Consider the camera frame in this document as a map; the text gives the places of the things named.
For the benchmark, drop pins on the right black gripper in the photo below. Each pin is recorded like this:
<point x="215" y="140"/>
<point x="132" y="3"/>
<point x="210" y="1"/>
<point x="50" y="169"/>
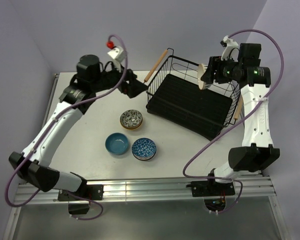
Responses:
<point x="208" y="76"/>

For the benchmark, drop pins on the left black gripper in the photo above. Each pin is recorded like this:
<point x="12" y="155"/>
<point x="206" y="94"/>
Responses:
<point x="134" y="87"/>

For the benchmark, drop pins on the white blue-striped bowl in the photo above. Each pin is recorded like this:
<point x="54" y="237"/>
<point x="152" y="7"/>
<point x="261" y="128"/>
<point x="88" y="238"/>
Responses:
<point x="202" y="84"/>

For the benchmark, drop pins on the plain blue bowl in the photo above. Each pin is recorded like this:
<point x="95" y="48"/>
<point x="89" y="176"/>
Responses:
<point x="117" y="143"/>

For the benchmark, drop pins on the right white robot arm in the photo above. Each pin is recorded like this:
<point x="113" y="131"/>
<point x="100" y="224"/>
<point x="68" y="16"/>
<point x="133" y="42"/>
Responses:
<point x="241" y="63"/>

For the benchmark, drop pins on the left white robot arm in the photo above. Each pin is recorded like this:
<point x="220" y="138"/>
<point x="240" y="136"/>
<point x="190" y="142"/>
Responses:
<point x="33" y="163"/>

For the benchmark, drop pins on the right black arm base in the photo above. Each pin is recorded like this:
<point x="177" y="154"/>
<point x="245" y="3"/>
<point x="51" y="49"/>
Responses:
<point x="211" y="188"/>

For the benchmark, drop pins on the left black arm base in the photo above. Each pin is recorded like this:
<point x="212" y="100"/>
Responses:
<point x="81" y="201"/>

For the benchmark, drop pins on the blue triangle pattern bowl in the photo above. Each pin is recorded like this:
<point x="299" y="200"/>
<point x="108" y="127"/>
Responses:
<point x="144" y="149"/>

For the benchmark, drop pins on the left wooden rack handle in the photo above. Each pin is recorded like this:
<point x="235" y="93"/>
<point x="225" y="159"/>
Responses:
<point x="148" y="76"/>

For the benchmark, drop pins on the wooden rack handle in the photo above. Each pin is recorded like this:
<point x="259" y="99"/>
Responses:
<point x="238" y="109"/>
<point x="148" y="76"/>

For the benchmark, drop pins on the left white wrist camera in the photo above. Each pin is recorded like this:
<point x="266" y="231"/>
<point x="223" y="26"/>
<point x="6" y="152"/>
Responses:
<point x="118" y="55"/>

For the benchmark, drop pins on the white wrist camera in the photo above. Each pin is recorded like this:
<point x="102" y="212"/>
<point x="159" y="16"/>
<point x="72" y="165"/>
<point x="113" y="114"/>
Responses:
<point x="118" y="55"/>
<point x="229" y="46"/>

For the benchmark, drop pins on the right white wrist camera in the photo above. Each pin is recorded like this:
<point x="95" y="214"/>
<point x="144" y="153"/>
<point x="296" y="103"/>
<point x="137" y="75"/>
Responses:
<point x="229" y="46"/>

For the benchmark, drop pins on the black wire dish rack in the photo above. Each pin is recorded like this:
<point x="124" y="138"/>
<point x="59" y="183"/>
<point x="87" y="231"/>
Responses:
<point x="174" y="95"/>

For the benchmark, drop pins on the right wooden rack handle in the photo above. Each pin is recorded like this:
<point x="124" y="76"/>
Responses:
<point x="238" y="109"/>

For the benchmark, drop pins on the aluminium mounting rail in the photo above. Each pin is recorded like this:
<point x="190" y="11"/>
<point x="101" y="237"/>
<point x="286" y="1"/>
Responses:
<point x="139" y="190"/>

